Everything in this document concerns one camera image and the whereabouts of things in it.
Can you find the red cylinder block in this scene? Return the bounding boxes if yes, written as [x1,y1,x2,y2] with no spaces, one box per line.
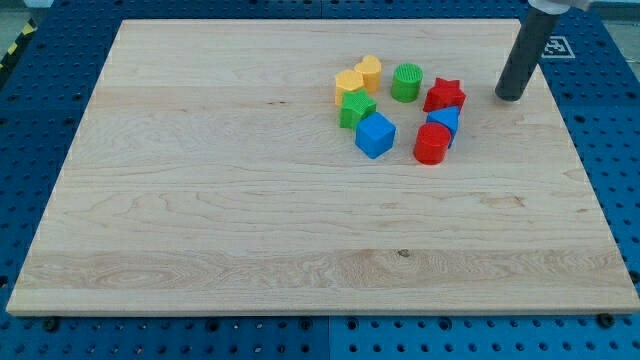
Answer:
[413,122,451,165]

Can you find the blue triangle block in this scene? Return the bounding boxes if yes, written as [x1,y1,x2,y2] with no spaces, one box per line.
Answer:
[425,106,460,148]

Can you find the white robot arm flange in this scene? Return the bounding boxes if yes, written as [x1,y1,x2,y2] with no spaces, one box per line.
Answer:
[527,0,592,15]

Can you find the yellow black hazard tape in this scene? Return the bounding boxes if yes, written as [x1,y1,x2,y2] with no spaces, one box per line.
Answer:
[1,18,38,73]

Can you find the green star block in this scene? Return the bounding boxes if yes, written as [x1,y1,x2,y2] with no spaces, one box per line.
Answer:
[339,89,377,130]

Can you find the light wooden board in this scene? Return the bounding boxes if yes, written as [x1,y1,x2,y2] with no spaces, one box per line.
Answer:
[7,19,639,317]

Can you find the red star block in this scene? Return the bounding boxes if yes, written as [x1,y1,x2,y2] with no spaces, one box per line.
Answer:
[423,77,466,112]

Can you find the green cylinder block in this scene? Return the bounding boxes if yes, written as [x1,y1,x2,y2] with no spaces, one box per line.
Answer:
[391,63,423,103]

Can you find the blue cube block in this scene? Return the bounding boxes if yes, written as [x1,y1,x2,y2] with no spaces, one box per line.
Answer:
[355,112,396,159]

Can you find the white fiducial marker tag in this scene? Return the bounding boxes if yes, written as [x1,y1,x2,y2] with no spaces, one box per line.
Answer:
[541,36,575,59]

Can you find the yellow heart block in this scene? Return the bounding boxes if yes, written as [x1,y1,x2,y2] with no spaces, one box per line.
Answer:
[354,55,382,93]

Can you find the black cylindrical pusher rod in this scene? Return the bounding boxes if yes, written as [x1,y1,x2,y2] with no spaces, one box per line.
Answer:
[494,6,560,101]

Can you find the yellow hexagon block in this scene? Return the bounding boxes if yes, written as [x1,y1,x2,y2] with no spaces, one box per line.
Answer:
[334,69,364,106]

